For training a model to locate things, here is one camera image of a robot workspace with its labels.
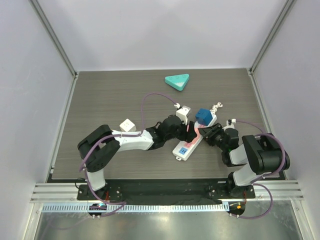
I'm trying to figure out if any white power strip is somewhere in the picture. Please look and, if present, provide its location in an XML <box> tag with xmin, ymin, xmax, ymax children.
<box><xmin>172</xmin><ymin>113</ymin><xmax>217</xmax><ymax>161</ymax></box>

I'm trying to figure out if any blue plug cube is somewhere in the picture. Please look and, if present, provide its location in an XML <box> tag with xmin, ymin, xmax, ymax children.
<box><xmin>195</xmin><ymin>108</ymin><xmax>213</xmax><ymax>126</ymax></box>

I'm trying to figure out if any white plug cube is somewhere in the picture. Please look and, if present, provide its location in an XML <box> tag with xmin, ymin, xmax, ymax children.
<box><xmin>119</xmin><ymin>118</ymin><xmax>137</xmax><ymax>133</ymax></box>

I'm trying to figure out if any aluminium frame post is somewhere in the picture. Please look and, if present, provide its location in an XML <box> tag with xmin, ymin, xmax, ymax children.
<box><xmin>28</xmin><ymin>0</ymin><xmax>77</xmax><ymax>79</ymax></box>
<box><xmin>247</xmin><ymin>0</ymin><xmax>297</xmax><ymax>76</ymax></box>

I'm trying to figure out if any white slotted cable duct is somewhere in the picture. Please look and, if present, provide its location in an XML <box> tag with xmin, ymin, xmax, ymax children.
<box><xmin>42</xmin><ymin>202</ymin><xmax>230</xmax><ymax>214</ymax></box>

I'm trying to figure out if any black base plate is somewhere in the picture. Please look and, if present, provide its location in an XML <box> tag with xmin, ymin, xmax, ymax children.
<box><xmin>77</xmin><ymin>177</ymin><xmax>256</xmax><ymax>217</ymax></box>

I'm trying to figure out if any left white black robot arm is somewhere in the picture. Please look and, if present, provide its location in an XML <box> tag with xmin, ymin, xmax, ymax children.
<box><xmin>77</xmin><ymin>115</ymin><xmax>197</xmax><ymax>200</ymax></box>

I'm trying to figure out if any white power strip cord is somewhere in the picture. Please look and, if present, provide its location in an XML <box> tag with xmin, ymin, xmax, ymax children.
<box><xmin>209</xmin><ymin>101</ymin><xmax>224</xmax><ymax>116</ymax></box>

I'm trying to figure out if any aluminium front rail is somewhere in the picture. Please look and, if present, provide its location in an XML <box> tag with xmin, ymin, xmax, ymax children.
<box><xmin>30</xmin><ymin>179</ymin><xmax>304</xmax><ymax>203</ymax></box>

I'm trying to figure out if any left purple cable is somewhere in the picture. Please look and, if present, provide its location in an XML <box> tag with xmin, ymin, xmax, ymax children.
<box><xmin>79</xmin><ymin>92</ymin><xmax>180</xmax><ymax>217</ymax></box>

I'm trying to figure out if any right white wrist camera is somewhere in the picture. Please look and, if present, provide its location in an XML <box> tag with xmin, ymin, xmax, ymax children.
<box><xmin>225</xmin><ymin>118</ymin><xmax>237</xmax><ymax>129</ymax></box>

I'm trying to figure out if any right aluminium frame post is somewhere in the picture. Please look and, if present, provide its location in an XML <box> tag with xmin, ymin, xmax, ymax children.
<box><xmin>247</xmin><ymin>0</ymin><xmax>297</xmax><ymax>76</ymax></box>

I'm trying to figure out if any left aluminium frame post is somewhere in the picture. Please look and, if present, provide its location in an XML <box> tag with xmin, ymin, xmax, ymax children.
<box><xmin>28</xmin><ymin>0</ymin><xmax>77</xmax><ymax>79</ymax></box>

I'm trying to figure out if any teal triangular socket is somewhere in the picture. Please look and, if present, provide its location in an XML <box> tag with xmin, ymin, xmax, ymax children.
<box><xmin>164</xmin><ymin>73</ymin><xmax>190</xmax><ymax>92</ymax></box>

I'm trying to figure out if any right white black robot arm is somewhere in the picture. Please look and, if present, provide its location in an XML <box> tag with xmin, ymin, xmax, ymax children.
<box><xmin>199</xmin><ymin>123</ymin><xmax>291</xmax><ymax>198</ymax></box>

